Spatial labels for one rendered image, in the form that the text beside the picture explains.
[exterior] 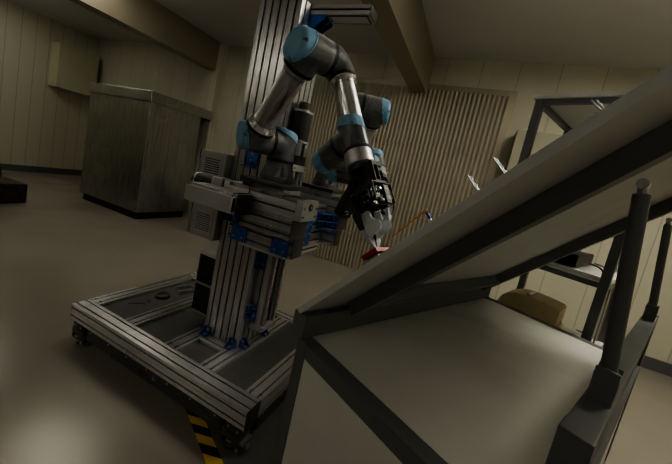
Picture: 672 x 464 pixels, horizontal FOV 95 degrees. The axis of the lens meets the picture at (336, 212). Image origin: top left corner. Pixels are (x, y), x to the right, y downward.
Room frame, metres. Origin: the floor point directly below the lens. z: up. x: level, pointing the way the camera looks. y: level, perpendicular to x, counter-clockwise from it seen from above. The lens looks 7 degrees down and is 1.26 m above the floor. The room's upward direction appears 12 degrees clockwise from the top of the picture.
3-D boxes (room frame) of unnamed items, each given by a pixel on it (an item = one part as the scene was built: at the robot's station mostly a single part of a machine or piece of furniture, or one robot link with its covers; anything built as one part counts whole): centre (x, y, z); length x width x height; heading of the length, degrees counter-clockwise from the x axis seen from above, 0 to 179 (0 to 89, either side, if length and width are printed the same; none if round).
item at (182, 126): (5.00, 3.20, 0.90); 1.43 x 1.07 x 1.80; 68
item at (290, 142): (1.38, 0.30, 1.33); 0.13 x 0.12 x 0.14; 132
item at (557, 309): (1.62, -1.12, 0.76); 0.30 x 0.21 x 0.20; 45
